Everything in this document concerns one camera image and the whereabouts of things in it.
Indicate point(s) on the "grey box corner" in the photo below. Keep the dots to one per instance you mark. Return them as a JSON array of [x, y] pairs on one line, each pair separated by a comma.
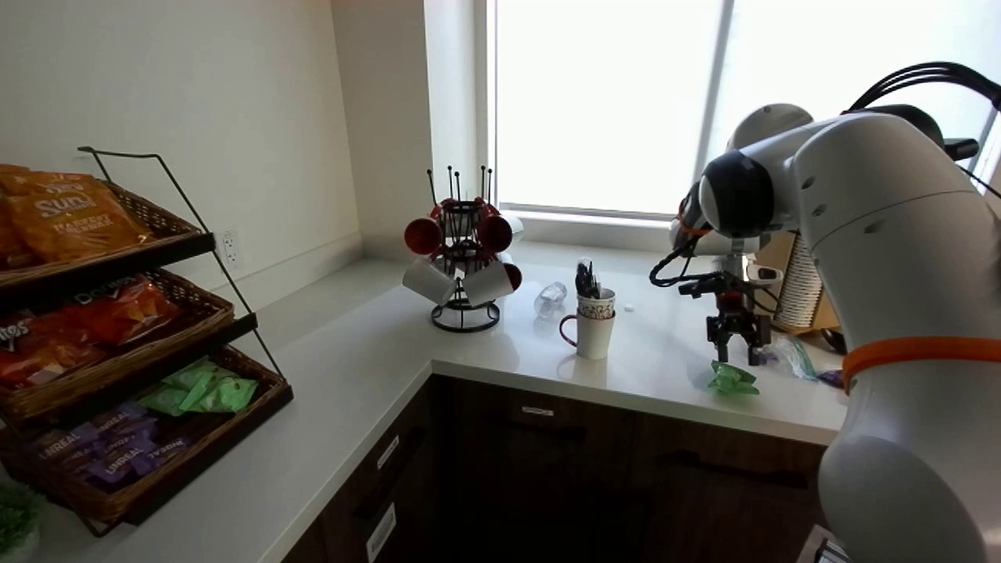
[[823, 549]]

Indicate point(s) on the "clear zip bag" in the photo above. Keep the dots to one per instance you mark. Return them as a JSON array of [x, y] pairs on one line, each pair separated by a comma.
[[802, 361]]

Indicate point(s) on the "green snack packet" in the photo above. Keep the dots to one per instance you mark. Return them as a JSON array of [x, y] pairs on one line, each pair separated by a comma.
[[733, 378]]

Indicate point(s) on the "red chip bag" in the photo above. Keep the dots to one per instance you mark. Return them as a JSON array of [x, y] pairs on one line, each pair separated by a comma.
[[34, 350], [127, 310]]

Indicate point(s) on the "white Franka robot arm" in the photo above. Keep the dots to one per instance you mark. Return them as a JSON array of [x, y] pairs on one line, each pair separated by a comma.
[[894, 219]]

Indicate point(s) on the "pile of purple packets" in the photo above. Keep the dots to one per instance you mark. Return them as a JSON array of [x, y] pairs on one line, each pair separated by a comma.
[[112, 447]]

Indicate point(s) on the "green item in bowl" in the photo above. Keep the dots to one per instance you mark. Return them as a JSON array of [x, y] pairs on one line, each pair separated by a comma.
[[16, 521]]

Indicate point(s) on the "red mug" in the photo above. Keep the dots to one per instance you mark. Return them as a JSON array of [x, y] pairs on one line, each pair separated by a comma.
[[423, 235], [496, 234]]

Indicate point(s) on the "pile of green packets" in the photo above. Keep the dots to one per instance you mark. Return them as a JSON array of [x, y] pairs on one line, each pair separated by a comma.
[[204, 388]]

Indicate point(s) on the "white hanging mug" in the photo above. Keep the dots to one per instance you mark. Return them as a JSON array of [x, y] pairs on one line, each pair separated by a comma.
[[428, 284], [488, 284]]

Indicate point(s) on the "bright window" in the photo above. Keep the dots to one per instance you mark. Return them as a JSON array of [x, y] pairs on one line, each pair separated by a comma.
[[605, 105]]

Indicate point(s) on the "patterned paper cup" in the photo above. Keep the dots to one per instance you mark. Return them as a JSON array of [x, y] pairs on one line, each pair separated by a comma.
[[599, 305]]

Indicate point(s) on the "black plastic cutlery bunch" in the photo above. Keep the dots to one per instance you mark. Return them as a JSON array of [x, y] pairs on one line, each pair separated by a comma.
[[585, 280]]

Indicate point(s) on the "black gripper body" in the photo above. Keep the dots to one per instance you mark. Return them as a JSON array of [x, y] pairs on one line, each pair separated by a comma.
[[740, 308]]

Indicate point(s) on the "white wall outlet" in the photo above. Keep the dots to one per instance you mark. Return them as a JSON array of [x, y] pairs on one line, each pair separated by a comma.
[[233, 248]]

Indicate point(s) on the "small clear plastic object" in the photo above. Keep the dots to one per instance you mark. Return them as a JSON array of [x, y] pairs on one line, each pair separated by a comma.
[[548, 302]]

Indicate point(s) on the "orange chip bag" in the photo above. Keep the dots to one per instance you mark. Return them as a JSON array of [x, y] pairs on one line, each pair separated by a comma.
[[72, 214]]

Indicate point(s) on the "dark wood cabinet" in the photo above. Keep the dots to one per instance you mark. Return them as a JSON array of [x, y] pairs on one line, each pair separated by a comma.
[[563, 480]]

